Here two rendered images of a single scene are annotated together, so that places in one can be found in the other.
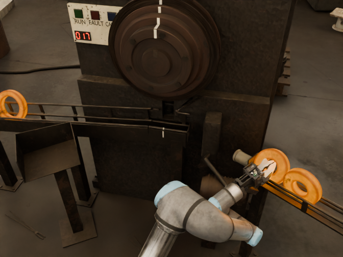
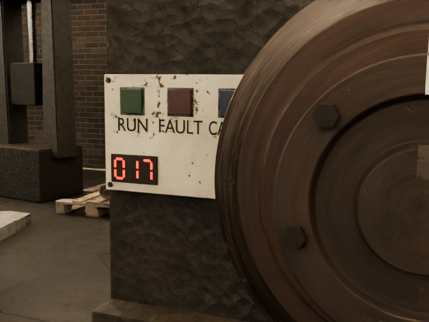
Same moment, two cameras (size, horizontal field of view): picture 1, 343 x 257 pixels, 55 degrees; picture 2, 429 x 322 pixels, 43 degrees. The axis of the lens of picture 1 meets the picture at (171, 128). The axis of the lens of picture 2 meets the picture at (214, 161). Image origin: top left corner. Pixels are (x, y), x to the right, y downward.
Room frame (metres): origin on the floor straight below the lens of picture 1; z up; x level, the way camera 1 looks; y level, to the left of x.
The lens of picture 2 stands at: (0.67, 0.18, 1.23)
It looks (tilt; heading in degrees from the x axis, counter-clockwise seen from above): 8 degrees down; 8
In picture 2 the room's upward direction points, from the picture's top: 1 degrees clockwise
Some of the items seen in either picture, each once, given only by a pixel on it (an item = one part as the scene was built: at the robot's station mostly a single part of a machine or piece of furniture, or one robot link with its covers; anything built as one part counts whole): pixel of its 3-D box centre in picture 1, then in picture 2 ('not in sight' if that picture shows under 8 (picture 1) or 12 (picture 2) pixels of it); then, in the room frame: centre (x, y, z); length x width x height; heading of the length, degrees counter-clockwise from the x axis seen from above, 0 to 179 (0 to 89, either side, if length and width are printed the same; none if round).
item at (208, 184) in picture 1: (219, 214); not in sight; (1.08, -0.26, 0.27); 0.22 x 0.13 x 0.53; 77
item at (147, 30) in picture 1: (157, 60); (424, 206); (1.19, 0.06, 1.11); 0.28 x 0.06 x 0.28; 77
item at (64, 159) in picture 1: (61, 190); not in sight; (1.16, 0.59, 0.36); 0.26 x 0.20 x 0.72; 112
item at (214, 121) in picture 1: (211, 135); not in sight; (1.24, -0.20, 0.68); 0.11 x 0.08 x 0.24; 167
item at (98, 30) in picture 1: (97, 25); (182, 135); (1.47, 0.34, 1.15); 0.26 x 0.02 x 0.18; 77
